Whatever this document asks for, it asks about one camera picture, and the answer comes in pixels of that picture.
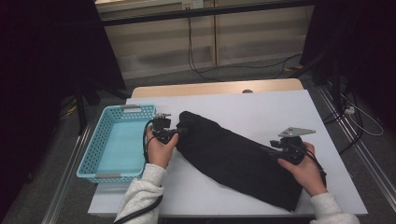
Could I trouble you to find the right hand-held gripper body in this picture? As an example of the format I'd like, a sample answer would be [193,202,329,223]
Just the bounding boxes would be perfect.
[270,126,317,166]

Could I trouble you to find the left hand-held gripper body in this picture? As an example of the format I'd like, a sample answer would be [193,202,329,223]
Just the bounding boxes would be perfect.
[151,112,181,145]

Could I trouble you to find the black pants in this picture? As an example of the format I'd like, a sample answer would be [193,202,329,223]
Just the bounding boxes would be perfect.
[176,110,304,213]

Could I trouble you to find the blue plastic basket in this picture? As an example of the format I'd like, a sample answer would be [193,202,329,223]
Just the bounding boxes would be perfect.
[76,104,159,185]

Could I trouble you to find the person's left hand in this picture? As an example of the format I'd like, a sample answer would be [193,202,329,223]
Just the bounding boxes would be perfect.
[145,125,180,170]

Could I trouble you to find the person's right hand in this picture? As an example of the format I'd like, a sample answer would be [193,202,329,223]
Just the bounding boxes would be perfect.
[277,142,328,198]

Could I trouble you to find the wooden table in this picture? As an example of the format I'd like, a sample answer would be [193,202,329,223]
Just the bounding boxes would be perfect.
[130,77,304,99]

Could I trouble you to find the yellow strip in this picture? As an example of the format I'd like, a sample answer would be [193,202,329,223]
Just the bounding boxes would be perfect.
[283,63,304,73]
[64,104,78,118]

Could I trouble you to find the black stand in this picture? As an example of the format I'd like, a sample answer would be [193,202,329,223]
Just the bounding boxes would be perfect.
[73,78,132,136]
[288,49,344,106]

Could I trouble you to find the beige wooden cabinet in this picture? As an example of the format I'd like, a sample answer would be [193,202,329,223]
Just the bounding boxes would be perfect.
[104,5,315,80]

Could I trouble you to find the black curtain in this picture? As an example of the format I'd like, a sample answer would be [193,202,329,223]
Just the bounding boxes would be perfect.
[0,0,127,218]
[300,0,396,132]

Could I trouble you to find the black horizontal bar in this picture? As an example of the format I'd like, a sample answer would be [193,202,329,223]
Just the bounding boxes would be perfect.
[100,0,316,27]

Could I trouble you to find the left hand-held gripper cable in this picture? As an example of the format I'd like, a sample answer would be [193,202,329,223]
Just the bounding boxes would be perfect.
[112,119,165,224]

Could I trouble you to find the hand-held gripper cable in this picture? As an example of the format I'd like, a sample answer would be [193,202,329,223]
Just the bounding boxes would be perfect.
[112,119,165,224]
[298,146,328,188]

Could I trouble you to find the right hand-held gripper cable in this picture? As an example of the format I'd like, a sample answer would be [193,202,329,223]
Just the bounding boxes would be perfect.
[298,146,328,188]

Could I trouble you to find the black cable bundle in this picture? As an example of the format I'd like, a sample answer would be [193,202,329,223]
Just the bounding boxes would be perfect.
[321,87,365,156]

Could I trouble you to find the aluminium floor rail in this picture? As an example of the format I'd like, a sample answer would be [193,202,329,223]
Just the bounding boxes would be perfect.
[41,124,92,224]
[317,85,396,213]

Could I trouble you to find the white cable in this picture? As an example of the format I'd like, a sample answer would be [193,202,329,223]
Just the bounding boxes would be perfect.
[340,92,385,137]

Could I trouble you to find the black hanging cable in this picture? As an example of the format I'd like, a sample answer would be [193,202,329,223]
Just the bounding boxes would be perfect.
[186,17,223,83]

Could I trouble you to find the black floor cable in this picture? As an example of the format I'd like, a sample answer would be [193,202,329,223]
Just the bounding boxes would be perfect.
[195,53,303,76]

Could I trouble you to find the white wall socket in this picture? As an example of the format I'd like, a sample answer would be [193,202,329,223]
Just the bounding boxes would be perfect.
[181,0,204,10]

